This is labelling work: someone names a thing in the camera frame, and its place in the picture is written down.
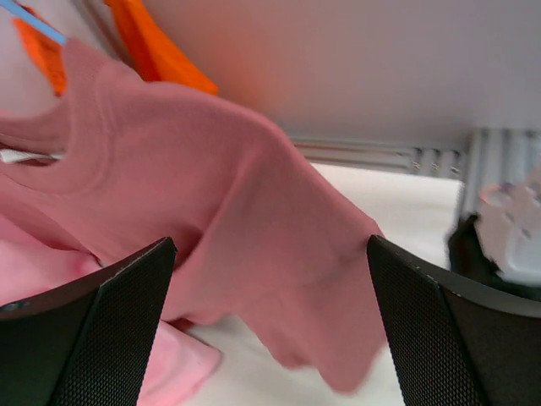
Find orange t shirt on pink hanger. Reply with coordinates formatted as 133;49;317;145
105;0;218;95

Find orange t shirt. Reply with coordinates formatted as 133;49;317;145
105;0;218;95
12;17;67;97

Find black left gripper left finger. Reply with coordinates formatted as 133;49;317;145
1;238;176;406

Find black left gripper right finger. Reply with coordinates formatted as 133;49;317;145
367;236;540;406

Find dusty rose t shirt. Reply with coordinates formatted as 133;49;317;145
1;40;385;393

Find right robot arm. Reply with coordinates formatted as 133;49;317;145
447;167;540;301

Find blue wire hanger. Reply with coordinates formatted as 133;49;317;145
1;0;66;46

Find light pink t shirt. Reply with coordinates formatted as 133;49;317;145
1;107;219;405

